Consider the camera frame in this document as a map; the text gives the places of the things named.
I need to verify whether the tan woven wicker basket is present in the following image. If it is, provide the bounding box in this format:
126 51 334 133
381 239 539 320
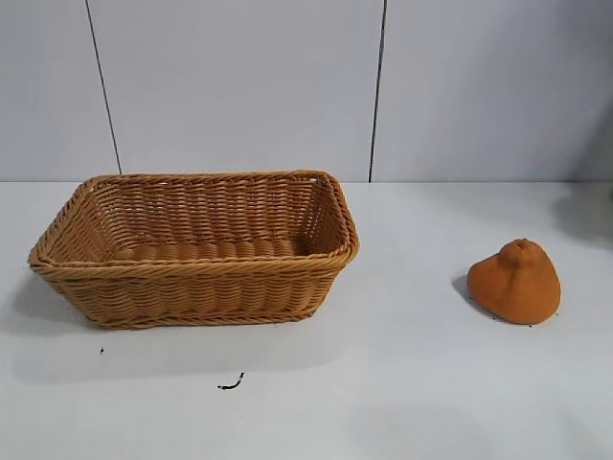
27 168 361 331

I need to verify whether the knobbed orange fruit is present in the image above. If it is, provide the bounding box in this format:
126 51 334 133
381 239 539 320
466 238 562 333

